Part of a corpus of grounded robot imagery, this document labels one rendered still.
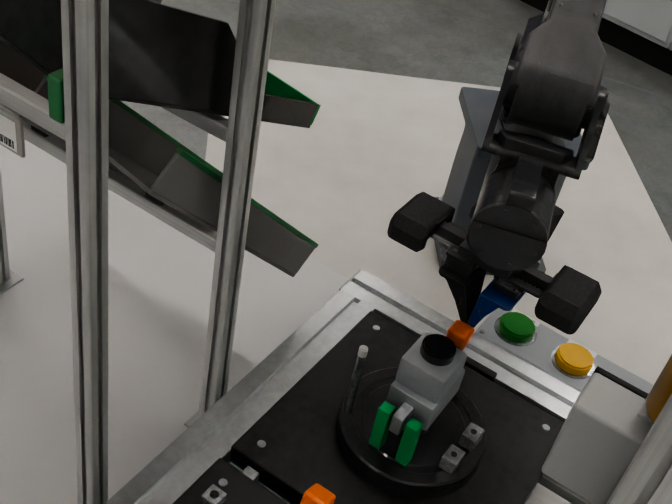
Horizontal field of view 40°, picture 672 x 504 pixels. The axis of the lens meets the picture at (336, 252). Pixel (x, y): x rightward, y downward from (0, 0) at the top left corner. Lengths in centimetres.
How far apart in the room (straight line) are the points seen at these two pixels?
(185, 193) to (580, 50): 34
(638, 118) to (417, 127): 221
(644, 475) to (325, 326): 50
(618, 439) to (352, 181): 85
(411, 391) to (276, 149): 68
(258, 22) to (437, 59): 298
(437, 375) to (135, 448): 35
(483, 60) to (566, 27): 300
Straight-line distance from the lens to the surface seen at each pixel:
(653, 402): 57
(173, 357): 107
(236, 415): 90
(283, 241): 93
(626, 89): 385
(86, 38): 56
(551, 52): 72
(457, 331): 85
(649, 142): 354
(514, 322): 104
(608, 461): 61
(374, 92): 160
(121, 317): 111
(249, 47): 70
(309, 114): 85
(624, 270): 137
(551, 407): 98
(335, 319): 100
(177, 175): 77
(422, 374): 79
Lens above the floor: 165
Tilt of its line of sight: 40 degrees down
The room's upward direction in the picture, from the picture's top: 12 degrees clockwise
